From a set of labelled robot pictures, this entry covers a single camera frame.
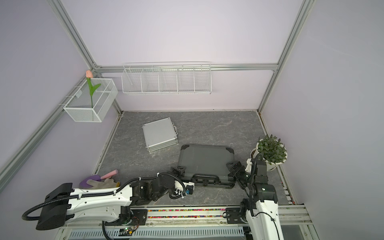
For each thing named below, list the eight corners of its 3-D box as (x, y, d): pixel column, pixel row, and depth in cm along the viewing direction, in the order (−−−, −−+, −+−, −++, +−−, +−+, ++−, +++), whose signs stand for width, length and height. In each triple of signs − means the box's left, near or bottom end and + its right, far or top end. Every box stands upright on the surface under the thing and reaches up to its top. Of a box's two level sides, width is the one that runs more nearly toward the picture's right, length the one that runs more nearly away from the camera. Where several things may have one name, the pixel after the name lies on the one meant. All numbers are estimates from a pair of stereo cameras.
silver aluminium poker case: (148, 153, 99) (146, 148, 94) (144, 130, 112) (141, 124, 107) (181, 142, 105) (180, 137, 100) (173, 121, 117) (172, 116, 112)
